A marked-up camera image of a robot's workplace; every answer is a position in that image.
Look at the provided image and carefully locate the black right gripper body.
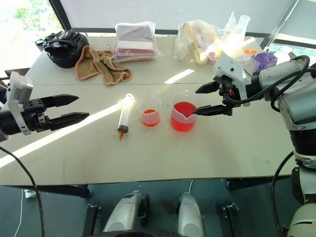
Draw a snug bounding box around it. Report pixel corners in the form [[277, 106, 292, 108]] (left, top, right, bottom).
[[218, 76, 242, 117]]

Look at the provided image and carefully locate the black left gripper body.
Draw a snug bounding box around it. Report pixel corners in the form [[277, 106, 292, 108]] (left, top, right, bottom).
[[24, 97, 53, 133]]

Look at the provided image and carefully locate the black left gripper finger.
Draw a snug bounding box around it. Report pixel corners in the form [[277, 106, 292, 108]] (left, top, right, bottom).
[[40, 94, 80, 108], [50, 112, 90, 132]]

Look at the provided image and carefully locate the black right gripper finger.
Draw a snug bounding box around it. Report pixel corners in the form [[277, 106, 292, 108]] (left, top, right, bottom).
[[192, 104, 227, 117], [195, 81, 221, 95]]

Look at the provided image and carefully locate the clear syringe with orange tip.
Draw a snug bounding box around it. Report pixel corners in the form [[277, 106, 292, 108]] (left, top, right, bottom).
[[117, 93, 135, 143]]

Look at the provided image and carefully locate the large clear plastic beaker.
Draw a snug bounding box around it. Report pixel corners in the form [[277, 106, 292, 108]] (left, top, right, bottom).
[[170, 91, 204, 133]]

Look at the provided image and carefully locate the purple glove box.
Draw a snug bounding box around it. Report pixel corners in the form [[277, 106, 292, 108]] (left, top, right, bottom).
[[240, 50, 278, 76]]

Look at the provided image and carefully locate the clear plastic bag of items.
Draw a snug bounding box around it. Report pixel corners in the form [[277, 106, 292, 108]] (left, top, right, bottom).
[[173, 19, 223, 66]]

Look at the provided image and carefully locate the clear conical flask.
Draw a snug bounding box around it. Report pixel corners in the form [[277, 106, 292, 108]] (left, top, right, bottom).
[[221, 14, 251, 61]]

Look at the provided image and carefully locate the black plastic bag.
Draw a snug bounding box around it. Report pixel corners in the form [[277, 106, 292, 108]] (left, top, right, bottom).
[[42, 29, 90, 69]]

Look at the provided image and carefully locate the brown towel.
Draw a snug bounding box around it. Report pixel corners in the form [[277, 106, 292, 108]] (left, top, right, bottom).
[[74, 45, 133, 86]]

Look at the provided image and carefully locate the small clear plastic beaker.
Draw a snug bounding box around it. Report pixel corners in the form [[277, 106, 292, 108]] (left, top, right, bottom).
[[137, 96, 162, 128]]

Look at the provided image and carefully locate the white power strip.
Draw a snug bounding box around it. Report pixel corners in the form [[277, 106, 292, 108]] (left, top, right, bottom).
[[24, 189, 37, 201]]

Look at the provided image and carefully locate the plastic bag of folded cloths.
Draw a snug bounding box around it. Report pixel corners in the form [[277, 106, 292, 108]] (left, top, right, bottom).
[[112, 21, 166, 64]]

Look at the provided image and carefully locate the silver right robot leg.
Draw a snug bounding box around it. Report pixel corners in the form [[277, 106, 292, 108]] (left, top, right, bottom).
[[176, 192, 207, 237]]

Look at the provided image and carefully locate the silver robot leg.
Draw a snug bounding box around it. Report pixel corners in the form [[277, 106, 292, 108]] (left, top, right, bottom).
[[176, 192, 207, 237], [102, 190, 150, 233]]

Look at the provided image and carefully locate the silver left robot leg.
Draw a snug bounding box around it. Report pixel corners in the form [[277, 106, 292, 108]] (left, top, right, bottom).
[[102, 190, 150, 233]]

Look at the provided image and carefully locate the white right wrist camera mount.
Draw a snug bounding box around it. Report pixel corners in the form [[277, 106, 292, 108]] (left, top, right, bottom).
[[212, 53, 251, 107]]

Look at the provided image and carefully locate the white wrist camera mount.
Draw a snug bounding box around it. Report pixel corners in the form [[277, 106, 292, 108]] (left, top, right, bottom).
[[4, 71, 34, 136], [212, 53, 251, 107]]

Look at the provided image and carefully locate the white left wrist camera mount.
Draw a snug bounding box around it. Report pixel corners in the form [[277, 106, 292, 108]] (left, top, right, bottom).
[[4, 71, 34, 136]]

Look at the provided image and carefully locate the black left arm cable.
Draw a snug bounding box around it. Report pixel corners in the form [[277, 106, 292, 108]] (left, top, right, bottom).
[[0, 146, 45, 237]]

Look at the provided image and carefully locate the black table frame bar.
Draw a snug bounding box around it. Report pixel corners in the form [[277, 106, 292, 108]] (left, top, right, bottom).
[[225, 174, 293, 191], [23, 183, 94, 198]]

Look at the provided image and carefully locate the black window post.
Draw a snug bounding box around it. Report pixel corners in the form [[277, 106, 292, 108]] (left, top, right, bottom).
[[47, 0, 73, 31]]

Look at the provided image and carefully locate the black robot body cable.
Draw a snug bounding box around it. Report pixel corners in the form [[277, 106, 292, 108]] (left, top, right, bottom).
[[270, 150, 295, 237]]

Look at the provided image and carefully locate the black table foot bracket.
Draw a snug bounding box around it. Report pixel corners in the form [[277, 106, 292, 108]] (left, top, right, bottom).
[[221, 202, 239, 228], [82, 203, 102, 237]]

